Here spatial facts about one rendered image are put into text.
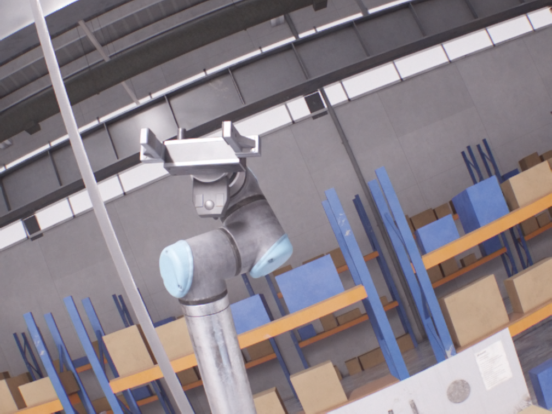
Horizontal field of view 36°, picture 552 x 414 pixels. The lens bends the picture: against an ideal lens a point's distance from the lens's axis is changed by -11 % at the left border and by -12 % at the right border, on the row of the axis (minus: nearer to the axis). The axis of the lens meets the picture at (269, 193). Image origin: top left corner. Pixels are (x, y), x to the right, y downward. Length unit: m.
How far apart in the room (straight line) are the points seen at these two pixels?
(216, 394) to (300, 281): 6.73
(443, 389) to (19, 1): 4.25
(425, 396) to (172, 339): 3.49
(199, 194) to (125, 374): 7.02
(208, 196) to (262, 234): 0.13
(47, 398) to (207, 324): 7.14
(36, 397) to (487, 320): 4.49
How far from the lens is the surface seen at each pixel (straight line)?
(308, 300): 8.41
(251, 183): 1.71
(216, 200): 1.60
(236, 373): 1.70
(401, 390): 5.56
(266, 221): 1.68
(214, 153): 1.55
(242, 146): 1.51
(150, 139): 1.49
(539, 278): 8.87
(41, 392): 8.75
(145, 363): 8.54
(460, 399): 5.62
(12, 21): 6.92
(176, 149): 1.57
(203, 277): 1.62
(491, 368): 5.66
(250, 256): 1.65
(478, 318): 8.71
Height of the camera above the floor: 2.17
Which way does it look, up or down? 7 degrees up
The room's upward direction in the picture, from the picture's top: 23 degrees counter-clockwise
